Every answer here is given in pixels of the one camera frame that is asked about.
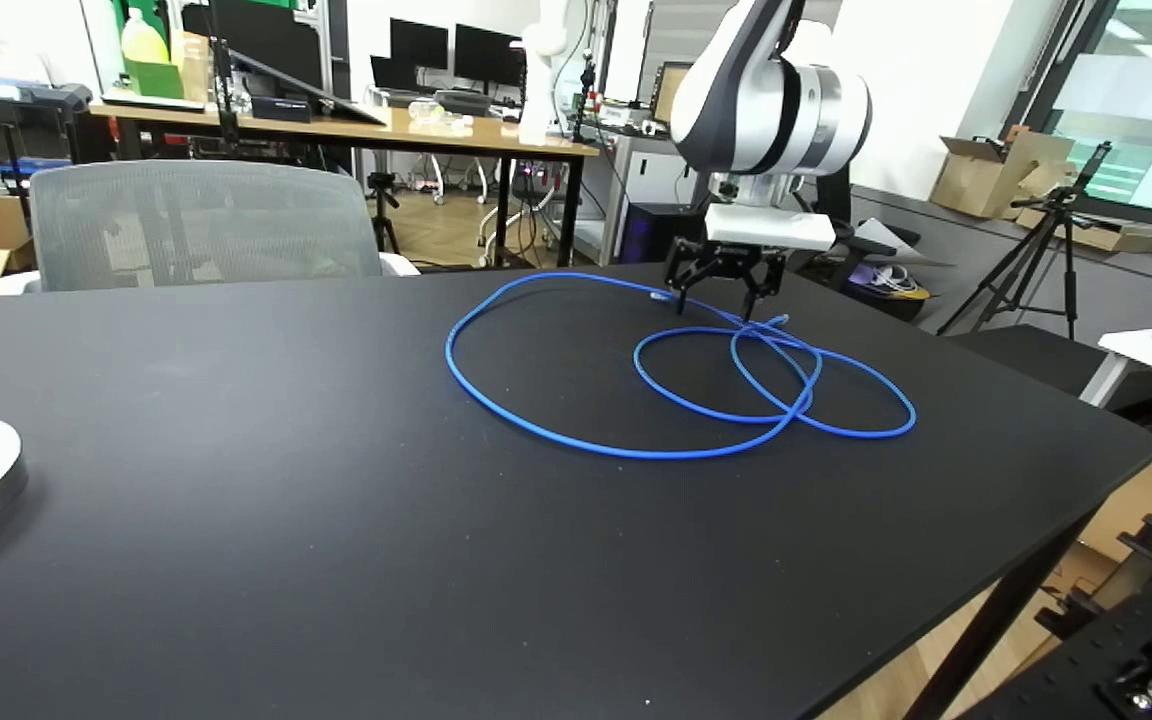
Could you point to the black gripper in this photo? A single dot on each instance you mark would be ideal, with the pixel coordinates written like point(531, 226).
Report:
point(693, 262)

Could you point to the grey mesh office chair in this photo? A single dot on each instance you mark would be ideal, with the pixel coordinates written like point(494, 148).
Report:
point(199, 220)

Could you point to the black camera tripod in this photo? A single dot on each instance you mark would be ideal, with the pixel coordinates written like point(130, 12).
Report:
point(1010, 280)

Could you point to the long wooden desk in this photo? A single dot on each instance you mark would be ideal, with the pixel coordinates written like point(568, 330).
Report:
point(119, 130)

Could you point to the black perforated rack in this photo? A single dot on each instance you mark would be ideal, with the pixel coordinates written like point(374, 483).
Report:
point(1102, 665)

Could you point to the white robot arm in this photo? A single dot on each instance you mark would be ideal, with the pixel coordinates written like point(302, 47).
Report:
point(753, 114)

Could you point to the open cardboard box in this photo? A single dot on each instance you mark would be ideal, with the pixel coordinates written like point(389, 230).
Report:
point(983, 177)

